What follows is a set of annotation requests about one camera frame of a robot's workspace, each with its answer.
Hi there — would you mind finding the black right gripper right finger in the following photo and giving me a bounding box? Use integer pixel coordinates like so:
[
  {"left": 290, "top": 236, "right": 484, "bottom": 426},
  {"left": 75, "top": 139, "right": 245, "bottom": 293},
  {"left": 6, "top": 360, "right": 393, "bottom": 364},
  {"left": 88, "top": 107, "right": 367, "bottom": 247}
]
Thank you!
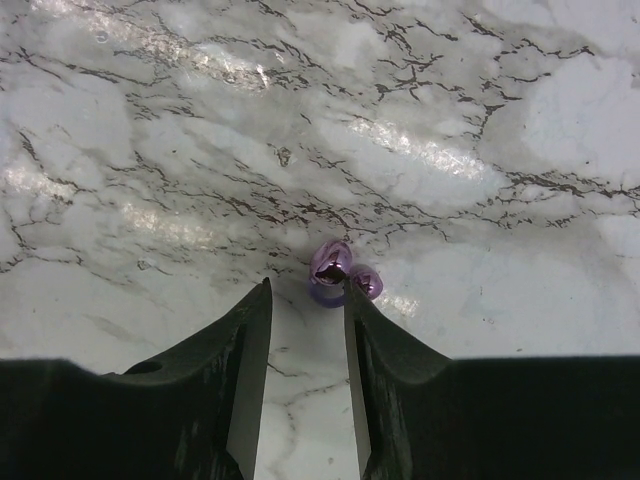
[{"left": 344, "top": 282, "right": 639, "bottom": 479}]

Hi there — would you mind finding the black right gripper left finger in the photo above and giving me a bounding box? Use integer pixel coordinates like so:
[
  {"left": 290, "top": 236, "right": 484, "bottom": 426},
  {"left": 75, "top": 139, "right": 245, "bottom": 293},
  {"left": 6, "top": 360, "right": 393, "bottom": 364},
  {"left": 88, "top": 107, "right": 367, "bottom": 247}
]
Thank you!
[{"left": 1, "top": 281, "right": 272, "bottom": 479}]

